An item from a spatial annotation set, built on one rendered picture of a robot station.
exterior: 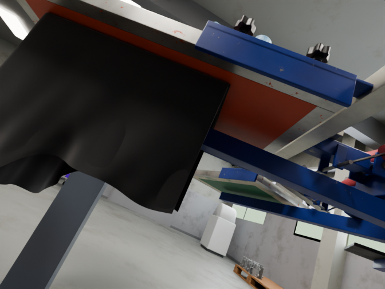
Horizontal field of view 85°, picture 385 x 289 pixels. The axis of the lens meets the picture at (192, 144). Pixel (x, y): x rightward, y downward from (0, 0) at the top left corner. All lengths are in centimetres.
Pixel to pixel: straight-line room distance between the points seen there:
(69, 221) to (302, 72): 121
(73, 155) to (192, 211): 835
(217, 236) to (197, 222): 231
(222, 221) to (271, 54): 636
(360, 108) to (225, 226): 634
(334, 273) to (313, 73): 442
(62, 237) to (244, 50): 119
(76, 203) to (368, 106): 124
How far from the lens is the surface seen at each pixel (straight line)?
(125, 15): 51
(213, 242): 669
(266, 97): 50
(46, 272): 138
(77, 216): 130
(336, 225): 116
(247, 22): 50
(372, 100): 53
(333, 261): 469
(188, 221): 875
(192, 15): 373
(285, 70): 44
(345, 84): 48
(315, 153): 77
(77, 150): 48
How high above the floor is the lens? 66
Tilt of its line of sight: 18 degrees up
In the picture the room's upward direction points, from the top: 25 degrees clockwise
